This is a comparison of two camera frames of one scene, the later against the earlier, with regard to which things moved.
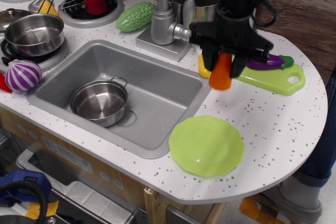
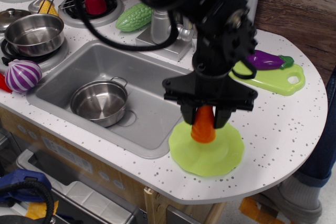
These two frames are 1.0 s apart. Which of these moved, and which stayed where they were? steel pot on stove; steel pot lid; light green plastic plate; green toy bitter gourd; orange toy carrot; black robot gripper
Moved: orange toy carrot; black robot gripper
Stayed: steel pot on stove; steel pot lid; light green plastic plate; green toy bitter gourd
